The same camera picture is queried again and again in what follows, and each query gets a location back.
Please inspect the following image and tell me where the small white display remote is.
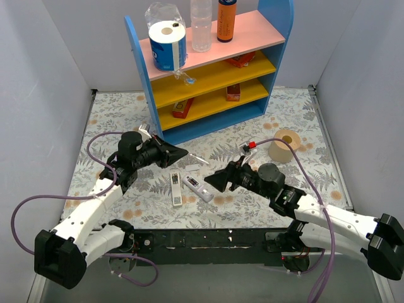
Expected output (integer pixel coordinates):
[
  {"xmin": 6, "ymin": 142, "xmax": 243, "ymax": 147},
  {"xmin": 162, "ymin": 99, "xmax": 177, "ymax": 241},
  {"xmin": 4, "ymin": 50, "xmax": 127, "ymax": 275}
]
[{"xmin": 182, "ymin": 175, "xmax": 214, "ymax": 203}]

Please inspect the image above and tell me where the long white remote control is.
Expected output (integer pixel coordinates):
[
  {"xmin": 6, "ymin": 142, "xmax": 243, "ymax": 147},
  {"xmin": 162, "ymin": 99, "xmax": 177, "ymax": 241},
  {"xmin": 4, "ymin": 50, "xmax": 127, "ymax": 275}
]
[{"xmin": 170, "ymin": 170, "xmax": 182, "ymax": 208}]

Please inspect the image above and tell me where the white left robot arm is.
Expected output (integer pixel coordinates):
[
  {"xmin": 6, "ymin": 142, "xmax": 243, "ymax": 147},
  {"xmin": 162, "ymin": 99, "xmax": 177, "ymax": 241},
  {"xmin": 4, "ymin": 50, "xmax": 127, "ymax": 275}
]
[{"xmin": 34, "ymin": 131, "xmax": 188, "ymax": 289}]

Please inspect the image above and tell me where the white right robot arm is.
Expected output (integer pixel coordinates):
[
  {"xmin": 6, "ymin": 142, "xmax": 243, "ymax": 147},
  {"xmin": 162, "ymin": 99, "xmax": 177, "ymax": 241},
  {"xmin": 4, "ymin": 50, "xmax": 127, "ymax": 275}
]
[{"xmin": 205, "ymin": 162, "xmax": 403, "ymax": 280}]

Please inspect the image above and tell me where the brown paper roll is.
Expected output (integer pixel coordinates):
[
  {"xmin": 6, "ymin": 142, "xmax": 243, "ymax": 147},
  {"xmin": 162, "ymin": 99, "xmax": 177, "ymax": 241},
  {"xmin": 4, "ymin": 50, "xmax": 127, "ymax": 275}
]
[{"xmin": 268, "ymin": 129, "xmax": 301, "ymax": 163}]

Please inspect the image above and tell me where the floral table mat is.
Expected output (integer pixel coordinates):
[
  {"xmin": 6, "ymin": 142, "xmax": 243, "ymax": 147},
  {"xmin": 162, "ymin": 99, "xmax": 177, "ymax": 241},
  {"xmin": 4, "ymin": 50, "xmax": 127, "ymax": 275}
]
[{"xmin": 62, "ymin": 88, "xmax": 349, "ymax": 229}]

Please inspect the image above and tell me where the red box lower shelf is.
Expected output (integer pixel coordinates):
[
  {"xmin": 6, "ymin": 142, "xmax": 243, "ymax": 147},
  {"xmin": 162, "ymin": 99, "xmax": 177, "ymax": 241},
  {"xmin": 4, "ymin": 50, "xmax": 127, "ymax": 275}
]
[{"xmin": 172, "ymin": 98, "xmax": 194, "ymax": 119}]

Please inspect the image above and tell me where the small plastic wrapper scrap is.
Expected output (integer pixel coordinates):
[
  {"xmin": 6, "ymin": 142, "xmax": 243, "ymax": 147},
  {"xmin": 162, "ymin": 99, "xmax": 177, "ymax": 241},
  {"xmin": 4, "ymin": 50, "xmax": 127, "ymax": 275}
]
[{"xmin": 172, "ymin": 69, "xmax": 196, "ymax": 85}]

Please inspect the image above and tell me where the orange box middle shelf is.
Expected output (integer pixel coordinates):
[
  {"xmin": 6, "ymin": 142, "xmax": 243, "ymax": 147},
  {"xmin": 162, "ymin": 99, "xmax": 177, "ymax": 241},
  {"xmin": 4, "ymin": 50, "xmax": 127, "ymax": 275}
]
[{"xmin": 226, "ymin": 83, "xmax": 241, "ymax": 102}]

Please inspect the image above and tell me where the orange box shelf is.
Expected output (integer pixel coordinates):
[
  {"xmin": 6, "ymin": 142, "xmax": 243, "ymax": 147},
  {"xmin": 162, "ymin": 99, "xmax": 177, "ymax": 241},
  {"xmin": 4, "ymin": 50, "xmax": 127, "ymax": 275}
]
[
  {"xmin": 226, "ymin": 83, "xmax": 241, "ymax": 102},
  {"xmin": 225, "ymin": 51, "xmax": 256, "ymax": 68}
]

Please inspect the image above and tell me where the blue shelf unit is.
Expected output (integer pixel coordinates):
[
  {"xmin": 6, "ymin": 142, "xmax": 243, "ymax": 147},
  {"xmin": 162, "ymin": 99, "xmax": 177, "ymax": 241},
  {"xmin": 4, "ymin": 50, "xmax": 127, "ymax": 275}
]
[{"xmin": 125, "ymin": 1, "xmax": 294, "ymax": 144}]

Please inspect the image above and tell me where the orange box top shelf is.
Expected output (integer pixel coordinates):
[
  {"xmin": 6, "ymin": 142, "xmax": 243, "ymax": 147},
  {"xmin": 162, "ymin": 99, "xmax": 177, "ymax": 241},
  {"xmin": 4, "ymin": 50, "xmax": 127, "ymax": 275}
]
[{"xmin": 225, "ymin": 51, "xmax": 256, "ymax": 68}]

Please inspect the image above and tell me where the blue wrapped toilet paper roll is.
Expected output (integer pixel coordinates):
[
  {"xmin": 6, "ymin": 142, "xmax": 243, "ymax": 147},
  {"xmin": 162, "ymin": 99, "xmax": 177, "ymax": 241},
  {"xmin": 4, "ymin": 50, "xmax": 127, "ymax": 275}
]
[{"xmin": 145, "ymin": 2, "xmax": 187, "ymax": 71}]

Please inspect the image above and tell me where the clear plastic water bottle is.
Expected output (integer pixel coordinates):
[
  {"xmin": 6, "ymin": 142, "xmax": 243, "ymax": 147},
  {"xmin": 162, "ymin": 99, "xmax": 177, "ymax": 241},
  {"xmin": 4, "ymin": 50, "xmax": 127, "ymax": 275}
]
[{"xmin": 190, "ymin": 0, "xmax": 212, "ymax": 52}]

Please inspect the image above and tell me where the orange bottle black cap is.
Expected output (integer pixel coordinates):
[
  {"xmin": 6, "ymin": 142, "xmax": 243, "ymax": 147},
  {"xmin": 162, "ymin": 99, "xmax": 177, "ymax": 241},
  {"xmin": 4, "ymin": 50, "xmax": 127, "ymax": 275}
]
[{"xmin": 217, "ymin": 0, "xmax": 237, "ymax": 43}]

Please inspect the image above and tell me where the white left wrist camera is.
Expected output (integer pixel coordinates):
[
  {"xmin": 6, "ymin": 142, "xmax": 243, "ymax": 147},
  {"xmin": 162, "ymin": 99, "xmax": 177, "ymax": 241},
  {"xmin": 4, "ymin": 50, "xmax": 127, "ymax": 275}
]
[{"xmin": 138, "ymin": 124, "xmax": 152, "ymax": 141}]

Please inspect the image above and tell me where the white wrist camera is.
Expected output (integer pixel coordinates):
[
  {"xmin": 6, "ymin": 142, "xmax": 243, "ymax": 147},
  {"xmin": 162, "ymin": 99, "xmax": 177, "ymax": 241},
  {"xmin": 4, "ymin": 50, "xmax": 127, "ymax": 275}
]
[
  {"xmin": 239, "ymin": 141, "xmax": 257, "ymax": 165},
  {"xmin": 138, "ymin": 124, "xmax": 152, "ymax": 141}
]

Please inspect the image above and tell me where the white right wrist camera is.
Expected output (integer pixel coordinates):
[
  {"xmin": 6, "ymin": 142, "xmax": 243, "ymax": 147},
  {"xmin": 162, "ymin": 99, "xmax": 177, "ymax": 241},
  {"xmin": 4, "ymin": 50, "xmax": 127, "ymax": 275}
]
[{"xmin": 239, "ymin": 141, "xmax": 257, "ymax": 165}]

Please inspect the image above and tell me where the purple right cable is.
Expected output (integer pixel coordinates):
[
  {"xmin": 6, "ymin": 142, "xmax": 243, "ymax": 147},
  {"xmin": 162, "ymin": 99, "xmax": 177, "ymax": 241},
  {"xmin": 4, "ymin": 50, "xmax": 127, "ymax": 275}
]
[{"xmin": 252, "ymin": 138, "xmax": 337, "ymax": 303}]

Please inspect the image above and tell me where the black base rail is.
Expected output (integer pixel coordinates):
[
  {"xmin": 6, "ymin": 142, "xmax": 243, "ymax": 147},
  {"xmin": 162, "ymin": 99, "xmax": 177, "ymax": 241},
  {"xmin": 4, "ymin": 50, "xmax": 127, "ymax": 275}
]
[{"xmin": 111, "ymin": 228, "xmax": 307, "ymax": 266}]

